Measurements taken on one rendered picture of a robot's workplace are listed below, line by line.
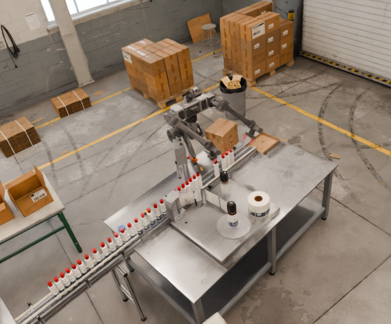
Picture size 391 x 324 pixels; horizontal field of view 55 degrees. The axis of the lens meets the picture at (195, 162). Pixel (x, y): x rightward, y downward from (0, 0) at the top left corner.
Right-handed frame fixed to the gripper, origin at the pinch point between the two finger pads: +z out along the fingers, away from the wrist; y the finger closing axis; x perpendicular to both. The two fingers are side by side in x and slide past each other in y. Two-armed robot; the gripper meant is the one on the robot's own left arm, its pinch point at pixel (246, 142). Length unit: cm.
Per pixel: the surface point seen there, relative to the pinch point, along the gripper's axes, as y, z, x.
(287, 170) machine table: 32, 10, 42
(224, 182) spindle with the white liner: 23, 38, -33
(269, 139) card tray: -20, -6, 62
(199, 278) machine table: 76, 103, -74
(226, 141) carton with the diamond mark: -33.7, 13.0, 9.0
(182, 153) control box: -6, 28, -71
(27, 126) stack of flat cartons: -392, 170, -62
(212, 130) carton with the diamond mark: -48.9, 9.4, -1.7
